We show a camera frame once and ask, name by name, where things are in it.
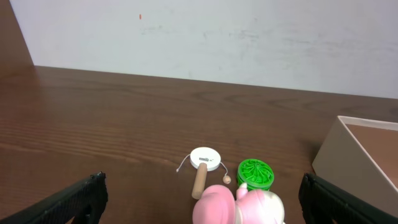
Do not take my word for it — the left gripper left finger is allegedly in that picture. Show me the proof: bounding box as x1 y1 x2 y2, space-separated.
1 172 108 224

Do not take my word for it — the white cardboard box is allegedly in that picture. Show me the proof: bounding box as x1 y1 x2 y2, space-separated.
312 116 397 217

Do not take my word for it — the green round plastic disc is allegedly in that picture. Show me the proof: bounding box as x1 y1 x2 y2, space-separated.
236 159 275 190

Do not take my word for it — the white wooden rattle drum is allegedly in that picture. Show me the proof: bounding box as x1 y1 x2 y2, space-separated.
176 147 231 200

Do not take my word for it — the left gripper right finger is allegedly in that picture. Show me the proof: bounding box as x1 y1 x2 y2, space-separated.
298 173 397 224

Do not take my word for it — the pink white duck toy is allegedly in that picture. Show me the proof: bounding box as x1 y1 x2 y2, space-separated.
192 183 285 224

